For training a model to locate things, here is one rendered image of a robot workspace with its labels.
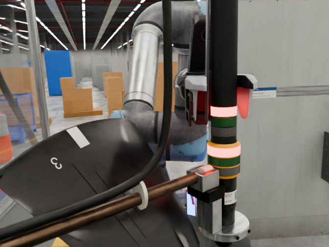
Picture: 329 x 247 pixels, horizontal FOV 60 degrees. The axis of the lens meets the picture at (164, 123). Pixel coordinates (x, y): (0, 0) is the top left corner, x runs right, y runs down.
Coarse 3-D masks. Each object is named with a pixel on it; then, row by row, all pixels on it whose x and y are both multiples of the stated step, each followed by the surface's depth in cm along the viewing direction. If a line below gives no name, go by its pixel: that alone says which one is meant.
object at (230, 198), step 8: (224, 184) 37; (232, 184) 38; (232, 192) 38; (224, 200) 38; (232, 200) 38; (224, 208) 38; (232, 208) 38; (224, 216) 38; (232, 216) 39; (224, 224) 39; (232, 224) 39
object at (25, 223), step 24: (168, 0) 29; (168, 24) 29; (168, 48) 30; (168, 72) 30; (168, 96) 31; (168, 120) 31; (144, 168) 31; (120, 192) 28; (144, 192) 29; (48, 216) 24; (0, 240) 22
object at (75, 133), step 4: (72, 128) 38; (76, 128) 39; (72, 132) 38; (76, 132) 38; (80, 132) 39; (72, 136) 38; (76, 136) 38; (80, 136) 38; (84, 136) 39; (76, 140) 38; (80, 140) 38; (84, 140) 38; (80, 144) 38; (84, 144) 38; (88, 144) 38
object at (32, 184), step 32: (96, 128) 41; (128, 128) 45; (32, 160) 33; (64, 160) 35; (96, 160) 37; (128, 160) 40; (32, 192) 31; (64, 192) 33; (96, 192) 35; (128, 192) 37; (96, 224) 33; (128, 224) 35; (160, 224) 36
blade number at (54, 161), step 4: (56, 152) 35; (48, 156) 34; (52, 156) 34; (56, 156) 35; (60, 156) 35; (44, 160) 34; (48, 160) 34; (52, 160) 34; (56, 160) 34; (60, 160) 35; (48, 164) 34; (52, 164) 34; (56, 164) 34; (60, 164) 34; (64, 164) 35; (52, 168) 34; (56, 168) 34; (60, 168) 34; (64, 168) 34; (68, 168) 35; (56, 172) 34; (60, 172) 34
